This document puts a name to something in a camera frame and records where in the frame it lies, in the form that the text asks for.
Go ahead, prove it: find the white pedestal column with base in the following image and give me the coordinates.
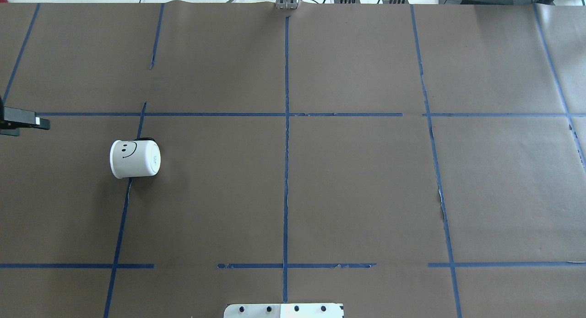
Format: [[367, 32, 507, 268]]
[[223, 303, 345, 318]]

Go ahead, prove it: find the brown paper table cover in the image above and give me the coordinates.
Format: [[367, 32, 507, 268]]
[[1, 1, 585, 318]]

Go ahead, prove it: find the white smiley mug black handle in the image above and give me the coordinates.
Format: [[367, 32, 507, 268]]
[[109, 137, 162, 179]]

